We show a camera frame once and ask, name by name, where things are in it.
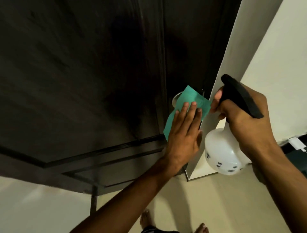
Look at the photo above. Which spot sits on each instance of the person's left hand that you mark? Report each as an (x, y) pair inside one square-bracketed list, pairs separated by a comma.
[(182, 139)]

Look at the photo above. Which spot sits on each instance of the person's right hand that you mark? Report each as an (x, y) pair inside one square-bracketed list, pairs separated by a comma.
[(244, 120)]

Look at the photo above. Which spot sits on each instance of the person's left thumb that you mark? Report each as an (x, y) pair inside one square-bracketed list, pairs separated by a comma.
[(200, 139)]

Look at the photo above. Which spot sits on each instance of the person's left middle finger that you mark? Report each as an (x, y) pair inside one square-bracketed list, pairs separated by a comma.
[(190, 117)]

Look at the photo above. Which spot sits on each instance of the person's right fingers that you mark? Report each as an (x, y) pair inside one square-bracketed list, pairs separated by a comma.
[(217, 103)]

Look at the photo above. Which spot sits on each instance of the person's left little finger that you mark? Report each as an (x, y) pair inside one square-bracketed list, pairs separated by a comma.
[(174, 121)]

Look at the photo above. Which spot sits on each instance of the teal cleaning cloth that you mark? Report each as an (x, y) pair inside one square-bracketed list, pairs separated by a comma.
[(189, 105)]

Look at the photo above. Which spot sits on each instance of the white spray bottle black trigger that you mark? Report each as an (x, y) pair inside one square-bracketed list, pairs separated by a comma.
[(223, 144)]

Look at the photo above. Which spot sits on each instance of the person's right forearm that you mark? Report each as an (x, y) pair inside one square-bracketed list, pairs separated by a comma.
[(280, 180)]

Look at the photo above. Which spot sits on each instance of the person's left forearm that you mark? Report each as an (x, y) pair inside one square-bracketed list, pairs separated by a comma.
[(124, 199)]

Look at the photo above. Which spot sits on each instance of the dark wooden door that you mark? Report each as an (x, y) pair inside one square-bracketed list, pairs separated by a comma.
[(96, 91)]

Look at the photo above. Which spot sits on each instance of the white charger plug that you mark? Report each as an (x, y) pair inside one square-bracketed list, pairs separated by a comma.
[(297, 143)]

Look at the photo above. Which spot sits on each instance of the person's right foot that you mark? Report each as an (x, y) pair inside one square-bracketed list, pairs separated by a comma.
[(202, 228)]

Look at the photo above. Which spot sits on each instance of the person's foot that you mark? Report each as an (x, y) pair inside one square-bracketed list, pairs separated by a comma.
[(202, 228), (145, 219)]

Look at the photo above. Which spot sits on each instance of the person's left foot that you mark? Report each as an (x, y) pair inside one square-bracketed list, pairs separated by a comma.
[(145, 219)]

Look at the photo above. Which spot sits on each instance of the dark shorts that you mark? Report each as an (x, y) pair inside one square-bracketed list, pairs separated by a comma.
[(156, 230)]

